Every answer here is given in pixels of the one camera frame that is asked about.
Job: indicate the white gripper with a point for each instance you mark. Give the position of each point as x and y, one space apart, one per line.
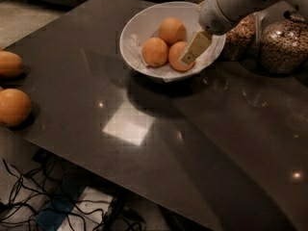
212 17

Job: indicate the orange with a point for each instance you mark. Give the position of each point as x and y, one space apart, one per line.
155 52
15 106
172 30
174 54
11 65

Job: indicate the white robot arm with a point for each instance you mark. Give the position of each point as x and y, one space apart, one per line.
246 7

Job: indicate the white bowl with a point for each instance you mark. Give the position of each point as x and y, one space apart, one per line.
185 11

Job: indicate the white paper liner in bowl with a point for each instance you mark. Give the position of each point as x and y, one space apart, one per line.
141 53

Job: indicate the left glass jar of nuts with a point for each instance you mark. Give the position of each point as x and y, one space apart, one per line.
239 39

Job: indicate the glass jar of nuts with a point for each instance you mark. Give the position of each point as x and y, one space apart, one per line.
239 39
284 44

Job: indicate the right glass jar of nuts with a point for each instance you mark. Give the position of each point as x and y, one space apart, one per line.
284 44

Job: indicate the blue tape on floor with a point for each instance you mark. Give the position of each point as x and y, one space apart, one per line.
53 215

